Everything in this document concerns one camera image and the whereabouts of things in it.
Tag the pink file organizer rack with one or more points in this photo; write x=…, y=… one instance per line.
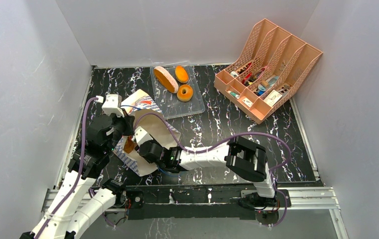
x=269, y=71

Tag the round orange fake bun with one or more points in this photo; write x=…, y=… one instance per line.
x=181, y=74

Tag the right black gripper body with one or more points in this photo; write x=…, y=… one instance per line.
x=143, y=149

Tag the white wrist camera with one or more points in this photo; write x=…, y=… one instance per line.
x=111, y=104
x=141, y=136

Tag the sugared orange fake donut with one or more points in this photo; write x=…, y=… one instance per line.
x=129, y=145

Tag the pink sugared bread slice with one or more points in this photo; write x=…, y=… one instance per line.
x=166, y=79

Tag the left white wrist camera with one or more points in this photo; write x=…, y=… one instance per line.
x=111, y=104

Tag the clear plastic tray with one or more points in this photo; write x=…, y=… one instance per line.
x=169, y=103

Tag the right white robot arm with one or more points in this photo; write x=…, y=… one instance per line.
x=242, y=156

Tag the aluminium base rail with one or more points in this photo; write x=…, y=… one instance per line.
x=220, y=201

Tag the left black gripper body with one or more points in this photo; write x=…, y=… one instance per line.
x=122, y=127

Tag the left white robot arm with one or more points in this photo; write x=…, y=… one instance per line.
x=65, y=219

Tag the brown checkered paper bag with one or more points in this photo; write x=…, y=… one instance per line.
x=149, y=116

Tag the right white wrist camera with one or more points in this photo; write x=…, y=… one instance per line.
x=141, y=136

